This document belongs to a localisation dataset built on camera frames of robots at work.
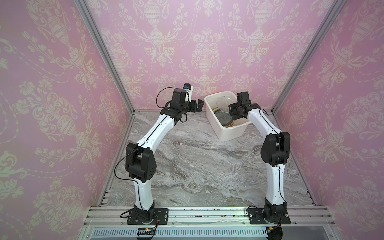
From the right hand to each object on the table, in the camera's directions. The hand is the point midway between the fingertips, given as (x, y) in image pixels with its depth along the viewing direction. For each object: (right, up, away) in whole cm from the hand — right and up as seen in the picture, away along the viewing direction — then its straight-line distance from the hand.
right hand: (228, 108), depth 100 cm
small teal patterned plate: (0, -7, +10) cm, 12 cm away
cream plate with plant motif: (-6, 0, +10) cm, 12 cm away
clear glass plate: (-2, +4, +6) cm, 8 cm away
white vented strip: (-59, -63, -28) cm, 91 cm away
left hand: (-21, +2, -14) cm, 25 cm away
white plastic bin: (+2, -16, -10) cm, 19 cm away
